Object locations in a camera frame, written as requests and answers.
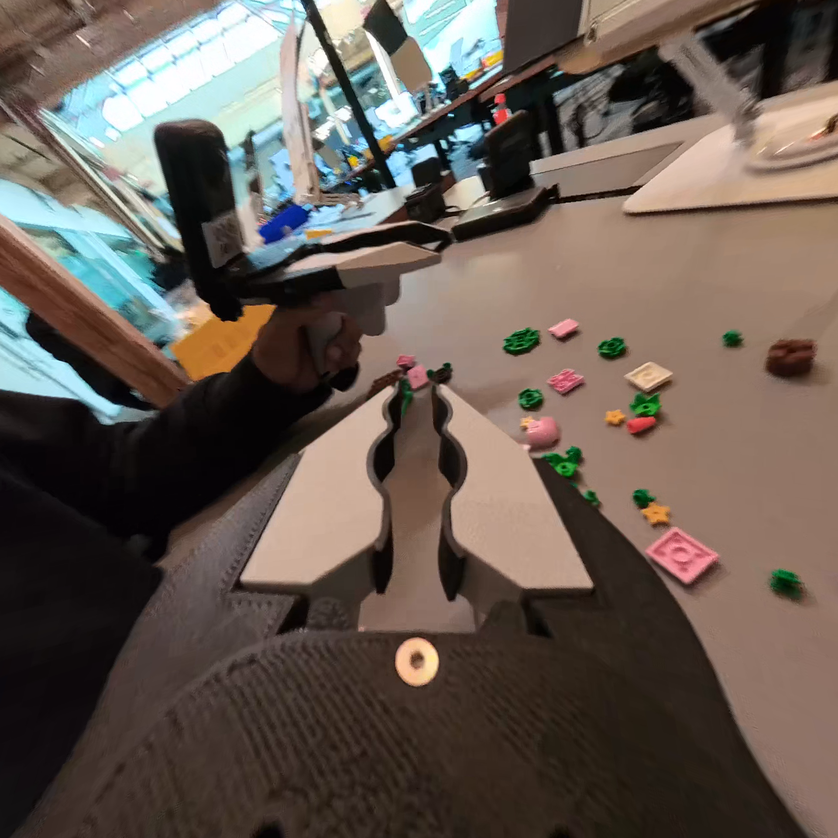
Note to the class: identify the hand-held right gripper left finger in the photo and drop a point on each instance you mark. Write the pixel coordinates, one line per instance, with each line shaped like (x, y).
(314, 524)

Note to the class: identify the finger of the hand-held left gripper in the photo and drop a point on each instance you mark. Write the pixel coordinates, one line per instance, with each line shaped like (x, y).
(419, 230)
(393, 262)

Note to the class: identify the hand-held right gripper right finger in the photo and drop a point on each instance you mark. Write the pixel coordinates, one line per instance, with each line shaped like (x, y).
(517, 524)

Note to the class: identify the person's left hand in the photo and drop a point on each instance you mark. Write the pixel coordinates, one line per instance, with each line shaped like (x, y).
(285, 347)

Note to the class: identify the cluster of green leaf pieces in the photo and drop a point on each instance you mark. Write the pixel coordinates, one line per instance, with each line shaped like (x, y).
(564, 463)

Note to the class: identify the blue plastic bin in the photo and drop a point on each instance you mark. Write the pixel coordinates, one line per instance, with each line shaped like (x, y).
(283, 224)

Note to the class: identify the black flat dock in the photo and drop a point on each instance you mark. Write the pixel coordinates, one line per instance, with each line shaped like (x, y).
(504, 209)

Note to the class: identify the pink curved brick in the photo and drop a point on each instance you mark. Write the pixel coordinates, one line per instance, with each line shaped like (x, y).
(542, 433)

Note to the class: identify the black upright device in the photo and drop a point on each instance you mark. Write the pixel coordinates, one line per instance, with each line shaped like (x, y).
(507, 154)

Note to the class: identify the pink face tile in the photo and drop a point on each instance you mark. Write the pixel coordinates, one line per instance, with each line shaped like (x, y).
(417, 378)

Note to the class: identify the dark brown round plate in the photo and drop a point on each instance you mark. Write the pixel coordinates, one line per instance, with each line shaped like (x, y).
(440, 373)

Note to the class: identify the brown square studded plate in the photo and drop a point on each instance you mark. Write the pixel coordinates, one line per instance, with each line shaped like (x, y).
(386, 383)

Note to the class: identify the tilted paper document holder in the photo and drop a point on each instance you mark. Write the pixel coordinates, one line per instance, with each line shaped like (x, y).
(298, 118)

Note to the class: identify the green round studded plate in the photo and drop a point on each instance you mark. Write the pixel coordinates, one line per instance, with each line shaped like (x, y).
(531, 399)
(612, 347)

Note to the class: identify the small green round plate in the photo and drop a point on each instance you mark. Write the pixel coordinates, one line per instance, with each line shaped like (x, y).
(643, 497)
(785, 582)
(732, 338)

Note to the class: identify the green octagonal web piece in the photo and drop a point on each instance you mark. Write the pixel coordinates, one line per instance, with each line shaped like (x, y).
(522, 341)
(406, 396)

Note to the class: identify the red bottle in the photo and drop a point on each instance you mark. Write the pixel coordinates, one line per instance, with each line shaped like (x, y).
(501, 110)

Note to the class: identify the yellow plastic bin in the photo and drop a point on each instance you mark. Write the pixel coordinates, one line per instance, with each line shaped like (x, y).
(216, 344)

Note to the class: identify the pink stepped studded plate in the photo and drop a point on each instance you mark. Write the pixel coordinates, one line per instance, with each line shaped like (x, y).
(566, 381)

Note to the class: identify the black pole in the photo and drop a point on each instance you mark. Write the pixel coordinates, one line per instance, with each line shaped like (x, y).
(347, 91)

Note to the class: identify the coral cone piece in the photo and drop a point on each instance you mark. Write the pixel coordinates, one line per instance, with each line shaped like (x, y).
(641, 425)

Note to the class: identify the wooden beam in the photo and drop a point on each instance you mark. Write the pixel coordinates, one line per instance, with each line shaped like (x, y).
(91, 314)

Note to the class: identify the pink square jumper plate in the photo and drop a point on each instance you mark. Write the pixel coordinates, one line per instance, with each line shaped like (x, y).
(681, 555)

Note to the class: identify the pink curved slope tile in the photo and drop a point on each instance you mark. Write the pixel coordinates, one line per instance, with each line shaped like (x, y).
(564, 328)

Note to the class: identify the green spiky leaf element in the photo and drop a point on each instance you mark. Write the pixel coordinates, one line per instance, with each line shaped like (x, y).
(645, 404)

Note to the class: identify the white square plate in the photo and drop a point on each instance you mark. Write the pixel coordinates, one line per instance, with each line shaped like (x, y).
(648, 376)

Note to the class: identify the person's black clothing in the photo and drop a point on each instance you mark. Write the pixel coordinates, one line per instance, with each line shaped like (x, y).
(52, 654)

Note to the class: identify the white book stand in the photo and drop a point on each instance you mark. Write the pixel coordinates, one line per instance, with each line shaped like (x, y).
(720, 177)

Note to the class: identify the brown round brick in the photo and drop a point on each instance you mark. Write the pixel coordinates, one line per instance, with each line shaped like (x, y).
(791, 357)

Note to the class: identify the small brown and green piece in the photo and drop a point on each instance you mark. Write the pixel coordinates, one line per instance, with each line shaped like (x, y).
(830, 128)

